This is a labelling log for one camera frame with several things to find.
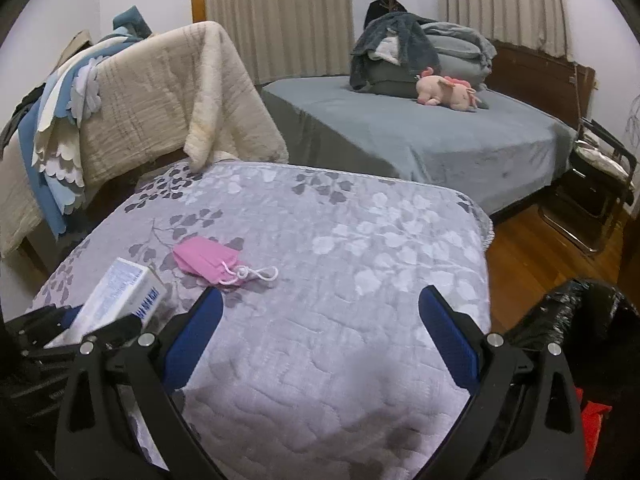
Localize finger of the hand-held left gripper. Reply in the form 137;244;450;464
7;307;85;350
82;313;147;357

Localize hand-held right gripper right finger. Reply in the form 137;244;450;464
418;285;587;480

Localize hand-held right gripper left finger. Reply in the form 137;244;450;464
54;287;225;480

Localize white carton box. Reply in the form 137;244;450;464
46;257;167;349

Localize black bin with bag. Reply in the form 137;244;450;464
492;277;640;480

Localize orange bubble wrap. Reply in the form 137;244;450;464
575;386;614;480

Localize pink face mask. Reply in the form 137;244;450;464
172;237;279;289

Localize floral grey quilt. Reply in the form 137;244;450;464
30;160;497;480

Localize blue white scalloped cloth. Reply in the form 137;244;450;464
20;35;152;239

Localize grey bed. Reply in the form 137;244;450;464
261;75;579;217

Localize dark clothes pile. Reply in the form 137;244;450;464
0;85;47;147

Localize black folding chair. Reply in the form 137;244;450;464
537;117;639;257

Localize beige blanket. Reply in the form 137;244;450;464
0;21;290;259

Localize pink plush toy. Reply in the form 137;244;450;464
414;73;484;111

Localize wooden headboard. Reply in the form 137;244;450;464
487;38;599;129

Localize brown cardboard piece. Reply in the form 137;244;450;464
49;30;97;77

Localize folded grey blankets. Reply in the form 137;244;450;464
420;21;499;92

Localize dark grey fuzzy blanket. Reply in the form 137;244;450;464
348;11;442;93

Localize teal cloth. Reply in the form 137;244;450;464
112;6;154;41

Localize coat rack with dark garment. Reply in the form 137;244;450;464
363;0;409;29

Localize beige pleated curtain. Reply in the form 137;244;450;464
434;0;574;59
205;0;354;86

